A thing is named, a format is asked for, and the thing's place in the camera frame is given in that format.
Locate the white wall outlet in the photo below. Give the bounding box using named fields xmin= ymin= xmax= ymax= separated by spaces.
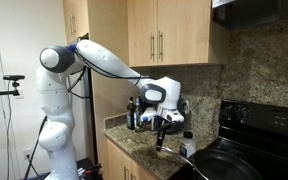
xmin=22 ymin=147 xmax=33 ymax=161

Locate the stainless steel refrigerator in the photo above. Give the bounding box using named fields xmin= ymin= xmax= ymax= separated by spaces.
xmin=65 ymin=34 xmax=96 ymax=165

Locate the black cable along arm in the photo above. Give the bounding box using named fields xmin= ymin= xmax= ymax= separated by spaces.
xmin=72 ymin=49 xmax=153 ymax=81

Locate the black electric stove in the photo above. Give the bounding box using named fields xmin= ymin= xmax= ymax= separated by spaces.
xmin=168 ymin=99 xmax=288 ymax=180

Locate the dark olive oil bottle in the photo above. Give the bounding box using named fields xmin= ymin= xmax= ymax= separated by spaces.
xmin=126 ymin=96 xmax=136 ymax=131

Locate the clear glass bottle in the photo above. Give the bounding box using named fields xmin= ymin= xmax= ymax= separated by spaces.
xmin=133 ymin=97 xmax=144 ymax=132

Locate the metal base cabinet handle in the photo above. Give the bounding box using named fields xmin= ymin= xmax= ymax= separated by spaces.
xmin=122 ymin=165 xmax=129 ymax=180

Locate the wooden base cabinet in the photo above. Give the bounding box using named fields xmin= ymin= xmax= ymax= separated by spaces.
xmin=106 ymin=138 xmax=159 ymax=180

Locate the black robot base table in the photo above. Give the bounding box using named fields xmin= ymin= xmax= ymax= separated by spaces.
xmin=76 ymin=157 xmax=103 ymax=178

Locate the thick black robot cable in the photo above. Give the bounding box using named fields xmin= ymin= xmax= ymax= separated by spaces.
xmin=23 ymin=115 xmax=48 ymax=180

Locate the black carton box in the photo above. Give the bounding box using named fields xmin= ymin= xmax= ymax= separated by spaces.
xmin=138 ymin=99 xmax=153 ymax=129

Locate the wooden wall cabinet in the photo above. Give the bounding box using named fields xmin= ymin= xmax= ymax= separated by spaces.
xmin=127 ymin=0 xmax=230 ymax=68

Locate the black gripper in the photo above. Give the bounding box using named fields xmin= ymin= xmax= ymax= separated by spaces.
xmin=155 ymin=121 xmax=172 ymax=152

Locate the thin grey hanging cable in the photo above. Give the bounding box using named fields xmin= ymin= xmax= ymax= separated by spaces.
xmin=3 ymin=96 xmax=13 ymax=180

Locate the black stove knob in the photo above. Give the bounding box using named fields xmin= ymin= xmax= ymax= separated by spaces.
xmin=238 ymin=108 xmax=251 ymax=121
xmin=225 ymin=105 xmax=237 ymax=118

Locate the black frying pan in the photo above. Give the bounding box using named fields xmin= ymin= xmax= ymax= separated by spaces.
xmin=160 ymin=146 xmax=264 ymax=180

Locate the black range hood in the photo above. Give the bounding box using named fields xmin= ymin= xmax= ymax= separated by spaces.
xmin=212 ymin=0 xmax=288 ymax=31

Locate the metal cabinet door handle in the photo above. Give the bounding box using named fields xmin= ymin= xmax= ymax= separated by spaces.
xmin=157 ymin=30 xmax=164 ymax=63
xmin=150 ymin=32 xmax=156 ymax=62

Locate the tall wooden cabinet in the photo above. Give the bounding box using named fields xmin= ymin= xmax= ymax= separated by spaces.
xmin=62 ymin=0 xmax=152 ymax=180

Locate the metal tall cabinet handle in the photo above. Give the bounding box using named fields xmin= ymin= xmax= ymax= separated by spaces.
xmin=69 ymin=13 xmax=76 ymax=35

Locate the black camera on stand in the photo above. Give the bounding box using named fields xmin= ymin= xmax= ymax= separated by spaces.
xmin=0 ymin=74 xmax=26 ymax=98

